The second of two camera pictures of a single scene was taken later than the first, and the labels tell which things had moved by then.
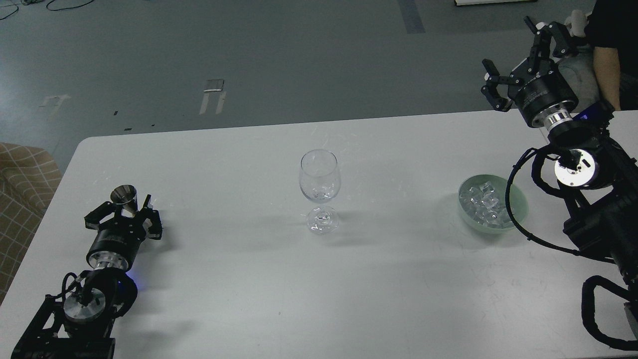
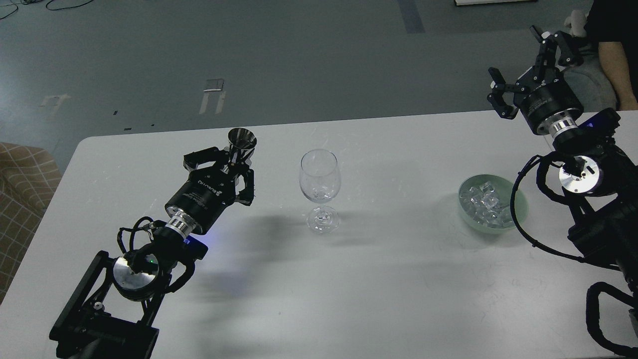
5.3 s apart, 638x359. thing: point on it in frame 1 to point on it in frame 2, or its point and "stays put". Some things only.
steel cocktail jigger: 125,195 to 241,142
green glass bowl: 482,204 stays put
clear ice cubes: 482,204 stays put
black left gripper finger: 93,219 to 191,160
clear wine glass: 320,181 stays put
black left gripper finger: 153,216 to 245,197
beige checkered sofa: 29,178 stays put
